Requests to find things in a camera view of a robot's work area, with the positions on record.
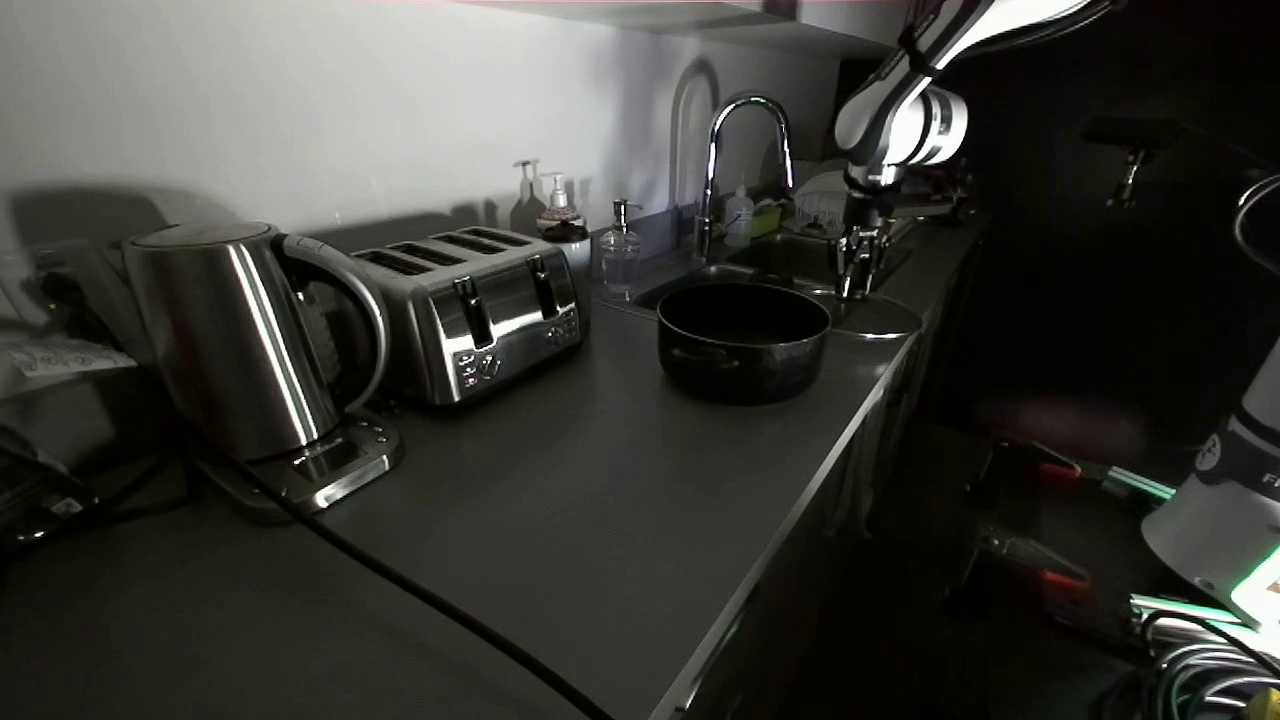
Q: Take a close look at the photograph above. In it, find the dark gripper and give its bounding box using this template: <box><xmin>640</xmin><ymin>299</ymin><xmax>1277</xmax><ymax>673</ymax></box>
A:
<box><xmin>831</xmin><ymin>179</ymin><xmax>902</xmax><ymax>305</ymax></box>

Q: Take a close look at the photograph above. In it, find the dark metal cooking pot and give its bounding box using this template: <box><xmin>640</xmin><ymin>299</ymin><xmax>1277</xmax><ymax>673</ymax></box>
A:
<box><xmin>651</xmin><ymin>272</ymin><xmax>838</xmax><ymax>403</ymax></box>

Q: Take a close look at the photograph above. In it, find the dish drying rack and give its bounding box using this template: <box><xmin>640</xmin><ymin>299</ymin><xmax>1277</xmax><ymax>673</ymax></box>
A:
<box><xmin>790</xmin><ymin>155</ymin><xmax>967</xmax><ymax>251</ymax></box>

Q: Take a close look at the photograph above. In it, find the green sponge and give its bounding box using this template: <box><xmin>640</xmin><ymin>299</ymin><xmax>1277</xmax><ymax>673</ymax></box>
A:
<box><xmin>748</xmin><ymin>195</ymin><xmax>791</xmax><ymax>242</ymax></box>

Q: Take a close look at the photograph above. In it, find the white plastic bottle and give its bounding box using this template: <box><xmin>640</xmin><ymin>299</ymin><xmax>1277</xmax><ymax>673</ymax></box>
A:
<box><xmin>720</xmin><ymin>186</ymin><xmax>760</xmax><ymax>258</ymax></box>

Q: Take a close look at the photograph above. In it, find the chrome arched kitchen faucet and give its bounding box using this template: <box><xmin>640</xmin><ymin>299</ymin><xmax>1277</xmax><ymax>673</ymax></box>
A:
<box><xmin>699</xmin><ymin>87</ymin><xmax>804</xmax><ymax>260</ymax></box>

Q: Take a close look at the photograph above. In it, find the arched cutting board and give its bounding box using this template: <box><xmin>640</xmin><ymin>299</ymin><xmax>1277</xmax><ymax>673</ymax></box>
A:
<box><xmin>668</xmin><ymin>58</ymin><xmax>727</xmax><ymax>211</ymax></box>

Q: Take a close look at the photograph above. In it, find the small glass bottle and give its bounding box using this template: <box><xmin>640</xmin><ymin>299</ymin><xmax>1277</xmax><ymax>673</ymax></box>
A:
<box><xmin>602</xmin><ymin>195</ymin><xmax>647</xmax><ymax>288</ymax></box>

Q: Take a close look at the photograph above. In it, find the small dark bowl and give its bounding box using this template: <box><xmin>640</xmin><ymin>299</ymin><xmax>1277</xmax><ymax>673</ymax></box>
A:
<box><xmin>535</xmin><ymin>217</ymin><xmax>602</xmax><ymax>280</ymax></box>

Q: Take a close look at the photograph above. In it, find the clear drinking glass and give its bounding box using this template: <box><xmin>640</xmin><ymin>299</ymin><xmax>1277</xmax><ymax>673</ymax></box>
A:
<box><xmin>545</xmin><ymin>174</ymin><xmax>591</xmax><ymax>233</ymax></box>

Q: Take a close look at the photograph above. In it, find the clear wine glass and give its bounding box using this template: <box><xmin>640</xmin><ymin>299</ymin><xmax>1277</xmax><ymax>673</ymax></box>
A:
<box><xmin>508</xmin><ymin>155</ymin><xmax>558</xmax><ymax>242</ymax></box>

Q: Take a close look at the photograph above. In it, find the steel four-slot toaster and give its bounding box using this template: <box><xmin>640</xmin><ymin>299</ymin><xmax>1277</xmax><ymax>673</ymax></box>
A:
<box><xmin>346</xmin><ymin>221</ymin><xmax>598</xmax><ymax>409</ymax></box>

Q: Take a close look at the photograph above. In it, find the kettle power base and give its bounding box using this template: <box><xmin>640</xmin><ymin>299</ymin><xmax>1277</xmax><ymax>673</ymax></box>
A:
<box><xmin>197</xmin><ymin>409</ymin><xmax>408</xmax><ymax>521</ymax></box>

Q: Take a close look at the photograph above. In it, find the steel electric kettle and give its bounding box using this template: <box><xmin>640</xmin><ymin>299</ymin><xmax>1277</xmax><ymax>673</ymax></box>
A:
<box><xmin>125</xmin><ymin>217</ymin><xmax>402</xmax><ymax>464</ymax></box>

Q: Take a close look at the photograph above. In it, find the dark bag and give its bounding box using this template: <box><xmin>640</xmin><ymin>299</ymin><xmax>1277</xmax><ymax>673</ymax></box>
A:
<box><xmin>0</xmin><ymin>179</ymin><xmax>185</xmax><ymax>351</ymax></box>

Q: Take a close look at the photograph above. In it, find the white paper sheet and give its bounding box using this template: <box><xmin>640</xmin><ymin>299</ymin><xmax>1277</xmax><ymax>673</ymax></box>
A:
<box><xmin>0</xmin><ymin>323</ymin><xmax>145</xmax><ymax>403</ymax></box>

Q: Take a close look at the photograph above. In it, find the orange-handled bar clamp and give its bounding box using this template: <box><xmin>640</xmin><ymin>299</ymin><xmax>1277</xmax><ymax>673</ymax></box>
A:
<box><xmin>1019</xmin><ymin>442</ymin><xmax>1180</xmax><ymax>504</ymax></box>
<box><xmin>975</xmin><ymin>521</ymin><xmax>1100</xmax><ymax>622</ymax></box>

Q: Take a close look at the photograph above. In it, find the bundle of cables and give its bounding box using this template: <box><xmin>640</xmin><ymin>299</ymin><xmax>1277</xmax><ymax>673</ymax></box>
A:
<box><xmin>1123</xmin><ymin>587</ymin><xmax>1280</xmax><ymax>720</ymax></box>

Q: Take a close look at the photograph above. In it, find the black kettle power cord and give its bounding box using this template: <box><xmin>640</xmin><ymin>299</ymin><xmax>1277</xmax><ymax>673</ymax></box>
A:
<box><xmin>296</xmin><ymin>508</ymin><xmax>621</xmax><ymax>720</ymax></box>

